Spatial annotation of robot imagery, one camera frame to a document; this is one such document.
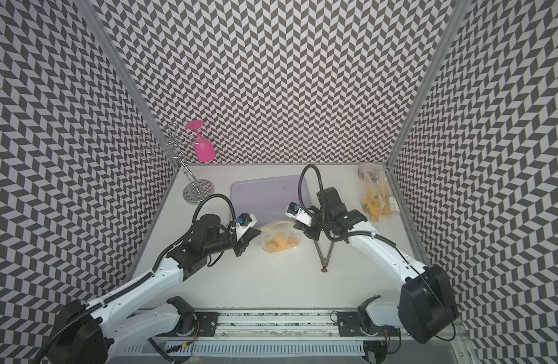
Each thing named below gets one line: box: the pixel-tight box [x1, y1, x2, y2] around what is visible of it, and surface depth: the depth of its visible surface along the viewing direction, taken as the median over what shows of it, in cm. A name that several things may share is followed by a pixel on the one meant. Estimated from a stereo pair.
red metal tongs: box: [313, 238, 335, 273], surface depth 88 cm
